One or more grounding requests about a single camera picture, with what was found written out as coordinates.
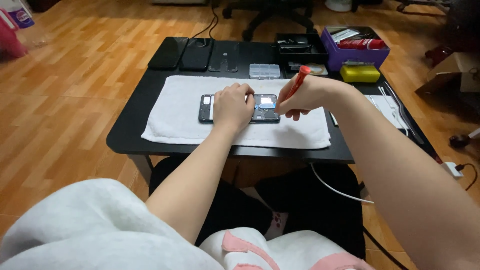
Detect black smartphone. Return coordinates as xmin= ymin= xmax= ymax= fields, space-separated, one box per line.
xmin=179 ymin=38 xmax=214 ymax=72
xmin=198 ymin=94 xmax=281 ymax=124
xmin=148 ymin=37 xmax=190 ymax=71

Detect person's left hand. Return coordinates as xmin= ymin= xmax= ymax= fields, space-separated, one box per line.
xmin=212 ymin=83 xmax=256 ymax=133

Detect black office chair base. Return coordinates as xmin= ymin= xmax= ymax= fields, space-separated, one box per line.
xmin=222 ymin=0 xmax=318 ymax=42

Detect white and pink sweater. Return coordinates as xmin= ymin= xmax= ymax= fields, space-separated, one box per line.
xmin=0 ymin=178 xmax=376 ymax=270

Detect purple plastic box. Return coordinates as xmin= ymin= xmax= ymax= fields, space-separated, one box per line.
xmin=320 ymin=25 xmax=391 ymax=72

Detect red screwdriver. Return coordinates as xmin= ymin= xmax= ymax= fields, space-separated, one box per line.
xmin=283 ymin=65 xmax=311 ymax=102

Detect dark red object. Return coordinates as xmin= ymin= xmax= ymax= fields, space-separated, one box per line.
xmin=424 ymin=45 xmax=455 ymax=68

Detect pink plastic container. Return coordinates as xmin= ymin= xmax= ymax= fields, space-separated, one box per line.
xmin=0 ymin=8 xmax=28 ymax=59

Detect clear plastic compartment box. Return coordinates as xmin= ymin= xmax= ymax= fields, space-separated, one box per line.
xmin=249 ymin=63 xmax=281 ymax=80

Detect red and white tube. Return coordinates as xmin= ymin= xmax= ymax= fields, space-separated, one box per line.
xmin=337 ymin=38 xmax=386 ymax=51

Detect black phone back cover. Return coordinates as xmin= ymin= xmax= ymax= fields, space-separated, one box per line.
xmin=208 ymin=40 xmax=240 ymax=73

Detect white paper sheet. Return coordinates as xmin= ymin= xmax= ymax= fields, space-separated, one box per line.
xmin=329 ymin=94 xmax=408 ymax=130

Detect white towel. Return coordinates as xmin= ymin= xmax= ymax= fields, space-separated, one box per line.
xmin=141 ymin=75 xmax=332 ymax=150

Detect brown cardboard box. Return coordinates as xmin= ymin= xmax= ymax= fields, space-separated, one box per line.
xmin=415 ymin=51 xmax=480 ymax=95

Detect roll of tape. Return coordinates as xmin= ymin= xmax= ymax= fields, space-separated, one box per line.
xmin=289 ymin=62 xmax=329 ymax=77

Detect white round container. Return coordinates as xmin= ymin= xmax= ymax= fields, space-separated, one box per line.
xmin=324 ymin=0 xmax=353 ymax=13

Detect thin white cable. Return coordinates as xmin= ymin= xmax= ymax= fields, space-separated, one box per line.
xmin=377 ymin=86 xmax=409 ymax=137

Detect black plastic tray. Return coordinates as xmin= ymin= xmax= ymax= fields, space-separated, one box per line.
xmin=275 ymin=33 xmax=329 ymax=65

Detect person's right hand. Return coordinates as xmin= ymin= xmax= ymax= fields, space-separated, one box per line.
xmin=275 ymin=74 xmax=340 ymax=121

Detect black round object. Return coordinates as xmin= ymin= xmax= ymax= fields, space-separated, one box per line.
xmin=448 ymin=127 xmax=480 ymax=149

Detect purple and white packet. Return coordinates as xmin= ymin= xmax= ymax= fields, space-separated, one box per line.
xmin=0 ymin=0 xmax=35 ymax=29

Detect black floor cable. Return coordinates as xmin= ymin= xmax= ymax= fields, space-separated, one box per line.
xmin=191 ymin=3 xmax=220 ymax=40

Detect black plug cable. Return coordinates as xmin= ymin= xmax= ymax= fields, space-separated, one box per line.
xmin=454 ymin=163 xmax=479 ymax=191

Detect white power adapter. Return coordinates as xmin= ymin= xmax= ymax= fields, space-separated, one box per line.
xmin=440 ymin=161 xmax=465 ymax=179

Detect black trousers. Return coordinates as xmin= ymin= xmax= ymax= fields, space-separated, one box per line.
xmin=148 ymin=156 xmax=367 ymax=260

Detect yellow plastic case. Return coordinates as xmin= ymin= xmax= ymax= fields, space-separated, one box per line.
xmin=339 ymin=64 xmax=381 ymax=83

